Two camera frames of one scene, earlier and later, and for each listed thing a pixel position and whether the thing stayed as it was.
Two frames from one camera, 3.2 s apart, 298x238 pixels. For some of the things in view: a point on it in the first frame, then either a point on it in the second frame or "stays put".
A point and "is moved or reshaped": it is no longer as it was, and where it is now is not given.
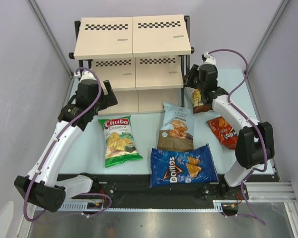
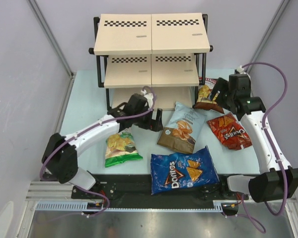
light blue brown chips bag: [176, 131] is moved or reshaped
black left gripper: [110, 98] -> [155, 125]
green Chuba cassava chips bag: [120, 146] stays put
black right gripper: [188, 78] -> [221, 85]
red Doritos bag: [227, 135] stays put
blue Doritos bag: [194, 165] stays put
